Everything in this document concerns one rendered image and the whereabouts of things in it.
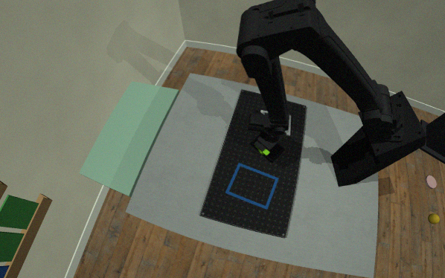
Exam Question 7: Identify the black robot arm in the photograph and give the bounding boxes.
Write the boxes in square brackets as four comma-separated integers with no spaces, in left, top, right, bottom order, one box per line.
[236,0,404,143]

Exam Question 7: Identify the blue tape outline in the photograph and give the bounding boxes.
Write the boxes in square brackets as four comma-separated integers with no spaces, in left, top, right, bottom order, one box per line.
[225,163,278,209]

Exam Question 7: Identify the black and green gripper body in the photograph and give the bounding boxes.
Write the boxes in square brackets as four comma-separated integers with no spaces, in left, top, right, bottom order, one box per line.
[254,132,286,152]

